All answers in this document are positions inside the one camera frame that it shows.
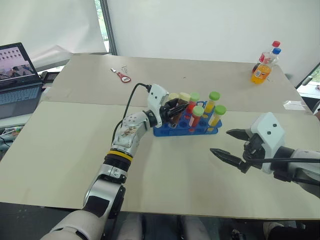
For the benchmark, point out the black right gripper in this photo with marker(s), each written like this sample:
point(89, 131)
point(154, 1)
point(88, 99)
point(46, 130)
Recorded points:
point(253, 150)

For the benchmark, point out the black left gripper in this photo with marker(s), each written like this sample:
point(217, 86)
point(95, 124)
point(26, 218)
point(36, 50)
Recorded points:
point(165, 114)

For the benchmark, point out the brown tube with cream cap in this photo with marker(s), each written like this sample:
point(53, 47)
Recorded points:
point(184, 97)

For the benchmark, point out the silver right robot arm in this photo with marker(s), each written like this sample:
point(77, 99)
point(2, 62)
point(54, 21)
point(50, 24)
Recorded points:
point(303, 165)

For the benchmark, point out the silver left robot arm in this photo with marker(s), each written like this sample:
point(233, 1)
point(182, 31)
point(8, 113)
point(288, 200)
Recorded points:
point(117, 147)

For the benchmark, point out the blue test tube rack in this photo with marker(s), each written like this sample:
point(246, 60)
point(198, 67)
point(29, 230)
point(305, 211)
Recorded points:
point(185, 128)

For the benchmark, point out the pale tube with cream cap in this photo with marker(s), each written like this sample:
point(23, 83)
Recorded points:
point(173, 96)

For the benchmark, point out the red tube with green cap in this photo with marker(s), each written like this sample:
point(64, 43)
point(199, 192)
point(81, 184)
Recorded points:
point(197, 115)
point(194, 98)

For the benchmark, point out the yellow tube with green cap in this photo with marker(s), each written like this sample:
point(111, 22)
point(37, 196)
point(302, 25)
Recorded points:
point(213, 101)
point(218, 113)

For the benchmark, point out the small silver screws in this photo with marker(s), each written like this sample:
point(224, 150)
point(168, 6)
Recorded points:
point(124, 68)

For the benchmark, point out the small white metal piece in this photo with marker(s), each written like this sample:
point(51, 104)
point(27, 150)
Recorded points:
point(113, 70)

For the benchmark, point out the clear plastic bag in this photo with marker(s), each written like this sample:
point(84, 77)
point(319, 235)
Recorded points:
point(295, 105)

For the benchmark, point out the orange soda bottle blue cap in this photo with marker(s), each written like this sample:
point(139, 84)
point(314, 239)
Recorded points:
point(262, 71)

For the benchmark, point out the dark object at table edge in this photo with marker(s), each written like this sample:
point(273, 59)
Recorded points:
point(316, 107)

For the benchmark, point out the cola bottle red cap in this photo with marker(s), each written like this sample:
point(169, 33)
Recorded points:
point(267, 56)

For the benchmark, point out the black and white shoe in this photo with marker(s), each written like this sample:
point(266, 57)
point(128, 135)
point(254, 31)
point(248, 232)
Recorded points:
point(290, 231)

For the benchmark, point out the black box device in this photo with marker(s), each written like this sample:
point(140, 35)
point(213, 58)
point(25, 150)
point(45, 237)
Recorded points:
point(50, 76)

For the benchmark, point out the white backdrop sheet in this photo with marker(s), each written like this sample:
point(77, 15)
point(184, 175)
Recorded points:
point(50, 27)

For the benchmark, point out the open grey laptop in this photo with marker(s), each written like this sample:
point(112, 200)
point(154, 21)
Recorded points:
point(17, 82)

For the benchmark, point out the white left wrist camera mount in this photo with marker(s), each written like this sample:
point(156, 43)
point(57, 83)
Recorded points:
point(155, 100)

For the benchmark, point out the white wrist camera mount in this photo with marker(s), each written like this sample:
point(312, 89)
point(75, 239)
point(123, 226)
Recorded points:
point(268, 135)
point(155, 100)

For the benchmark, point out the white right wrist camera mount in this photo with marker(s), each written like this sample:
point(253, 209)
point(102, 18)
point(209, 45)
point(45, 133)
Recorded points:
point(268, 135)

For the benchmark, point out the grey window frame post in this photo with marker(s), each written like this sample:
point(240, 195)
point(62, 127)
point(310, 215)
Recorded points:
point(110, 27)

